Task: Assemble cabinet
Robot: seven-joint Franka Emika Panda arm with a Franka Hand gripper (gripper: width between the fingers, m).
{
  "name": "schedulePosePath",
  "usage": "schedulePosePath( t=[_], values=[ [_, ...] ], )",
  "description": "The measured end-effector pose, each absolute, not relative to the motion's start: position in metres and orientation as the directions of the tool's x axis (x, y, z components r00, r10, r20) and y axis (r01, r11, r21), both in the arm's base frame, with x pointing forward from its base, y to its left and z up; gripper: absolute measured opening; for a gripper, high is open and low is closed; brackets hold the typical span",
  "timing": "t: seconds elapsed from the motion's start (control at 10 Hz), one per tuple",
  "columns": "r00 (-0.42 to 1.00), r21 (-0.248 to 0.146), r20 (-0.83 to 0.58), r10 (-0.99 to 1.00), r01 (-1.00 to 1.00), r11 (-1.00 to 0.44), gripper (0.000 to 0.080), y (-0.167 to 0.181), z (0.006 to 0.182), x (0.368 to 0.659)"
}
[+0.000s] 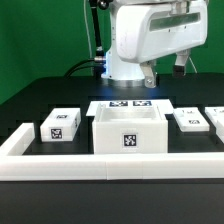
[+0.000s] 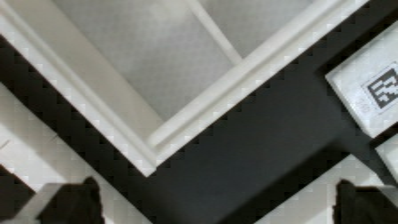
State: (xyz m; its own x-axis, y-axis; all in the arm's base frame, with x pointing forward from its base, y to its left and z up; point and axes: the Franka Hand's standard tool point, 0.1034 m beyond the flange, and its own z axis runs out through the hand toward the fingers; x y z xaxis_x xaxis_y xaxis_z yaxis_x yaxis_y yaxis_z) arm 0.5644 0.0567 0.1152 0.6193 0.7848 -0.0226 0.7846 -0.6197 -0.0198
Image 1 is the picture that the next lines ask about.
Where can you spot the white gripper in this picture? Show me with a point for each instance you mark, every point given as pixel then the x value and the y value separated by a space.
pixel 147 32

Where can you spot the white cabinet door panel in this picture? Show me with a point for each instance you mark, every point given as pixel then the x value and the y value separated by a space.
pixel 189 119
pixel 216 116

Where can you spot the white cabinet body box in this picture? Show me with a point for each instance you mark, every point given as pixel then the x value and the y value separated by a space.
pixel 127 130

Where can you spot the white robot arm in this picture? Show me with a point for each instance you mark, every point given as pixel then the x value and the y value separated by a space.
pixel 127 74

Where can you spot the small white cabinet top box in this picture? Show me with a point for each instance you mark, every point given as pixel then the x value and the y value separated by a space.
pixel 60 125

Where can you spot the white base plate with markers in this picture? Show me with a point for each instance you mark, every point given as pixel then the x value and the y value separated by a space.
pixel 164 105

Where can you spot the white U-shaped frame wall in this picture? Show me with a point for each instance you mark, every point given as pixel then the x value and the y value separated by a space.
pixel 16 166

